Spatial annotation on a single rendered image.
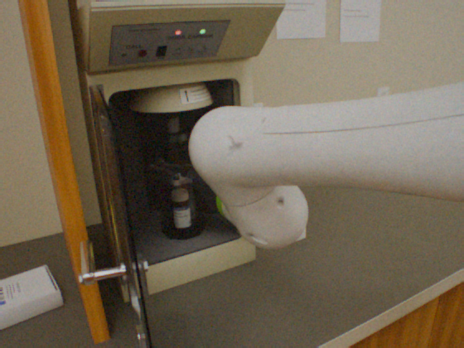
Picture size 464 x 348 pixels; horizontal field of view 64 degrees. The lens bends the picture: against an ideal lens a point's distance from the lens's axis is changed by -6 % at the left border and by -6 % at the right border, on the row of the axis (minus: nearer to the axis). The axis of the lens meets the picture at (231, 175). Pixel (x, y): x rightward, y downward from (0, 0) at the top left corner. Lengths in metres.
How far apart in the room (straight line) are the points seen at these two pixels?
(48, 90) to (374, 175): 0.44
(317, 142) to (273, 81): 0.98
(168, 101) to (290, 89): 0.72
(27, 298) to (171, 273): 0.30
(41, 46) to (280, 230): 0.41
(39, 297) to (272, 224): 0.53
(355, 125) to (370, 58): 1.29
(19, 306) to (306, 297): 0.58
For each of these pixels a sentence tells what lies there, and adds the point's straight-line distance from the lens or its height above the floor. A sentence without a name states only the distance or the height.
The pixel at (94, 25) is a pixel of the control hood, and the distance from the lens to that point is 0.60.
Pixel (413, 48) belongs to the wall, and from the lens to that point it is 1.86.
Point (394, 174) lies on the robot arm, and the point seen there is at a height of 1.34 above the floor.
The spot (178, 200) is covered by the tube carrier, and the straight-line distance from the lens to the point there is 0.86.
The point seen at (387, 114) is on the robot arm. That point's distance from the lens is 0.36.
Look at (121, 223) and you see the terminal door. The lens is 0.41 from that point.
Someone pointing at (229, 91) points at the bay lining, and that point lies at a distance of 0.82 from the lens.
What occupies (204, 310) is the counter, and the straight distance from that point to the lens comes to 0.82.
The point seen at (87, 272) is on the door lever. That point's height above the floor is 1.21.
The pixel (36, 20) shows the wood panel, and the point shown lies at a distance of 0.59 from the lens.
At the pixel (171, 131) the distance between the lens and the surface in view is 0.85.
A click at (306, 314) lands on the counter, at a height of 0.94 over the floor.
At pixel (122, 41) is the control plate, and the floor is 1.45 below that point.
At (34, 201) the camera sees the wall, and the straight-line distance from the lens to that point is 1.20.
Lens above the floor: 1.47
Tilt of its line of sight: 21 degrees down
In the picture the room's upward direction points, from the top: 2 degrees counter-clockwise
